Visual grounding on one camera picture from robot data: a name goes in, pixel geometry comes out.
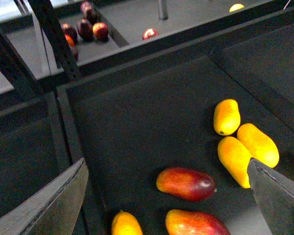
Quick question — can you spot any red orange mango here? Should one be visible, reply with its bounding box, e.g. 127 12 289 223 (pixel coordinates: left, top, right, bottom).
165 210 230 235
156 167 217 202

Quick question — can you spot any yellow lemon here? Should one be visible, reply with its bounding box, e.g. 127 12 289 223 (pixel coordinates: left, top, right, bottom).
229 3 245 12

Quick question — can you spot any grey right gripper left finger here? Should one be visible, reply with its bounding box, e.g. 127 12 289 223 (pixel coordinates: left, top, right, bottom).
0 158 89 235

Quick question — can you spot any dark red apple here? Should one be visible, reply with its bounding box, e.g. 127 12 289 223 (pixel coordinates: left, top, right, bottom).
61 23 77 43
80 0 98 25
77 19 94 41

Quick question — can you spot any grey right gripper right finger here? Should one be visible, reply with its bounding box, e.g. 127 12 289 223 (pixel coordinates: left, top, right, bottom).
247 158 294 235

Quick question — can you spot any yellow mango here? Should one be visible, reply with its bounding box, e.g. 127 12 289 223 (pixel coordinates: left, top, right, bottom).
111 211 143 235
237 123 280 168
217 137 252 188
213 99 241 136

